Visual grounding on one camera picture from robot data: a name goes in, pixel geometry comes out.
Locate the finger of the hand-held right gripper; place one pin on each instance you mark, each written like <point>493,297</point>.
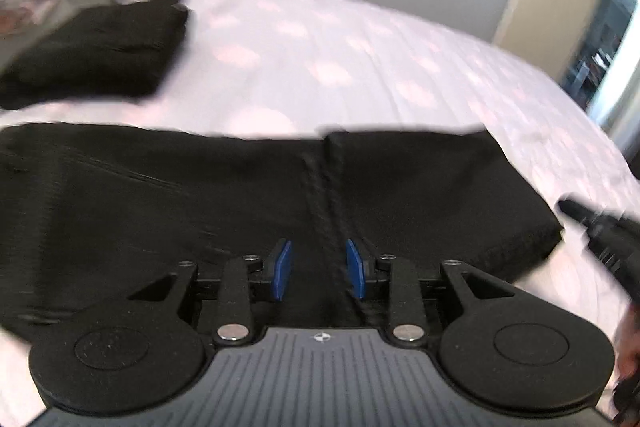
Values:
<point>577,212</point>

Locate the black jeans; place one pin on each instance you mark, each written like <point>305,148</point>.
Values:
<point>150,207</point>

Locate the bed with pink dotted sheet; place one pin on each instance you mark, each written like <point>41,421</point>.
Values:
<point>350,57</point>

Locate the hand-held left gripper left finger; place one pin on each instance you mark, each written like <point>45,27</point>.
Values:
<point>281,269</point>

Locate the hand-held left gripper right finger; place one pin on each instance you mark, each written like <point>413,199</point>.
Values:
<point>356,269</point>

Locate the folded black pants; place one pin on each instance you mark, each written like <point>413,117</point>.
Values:
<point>100,52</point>

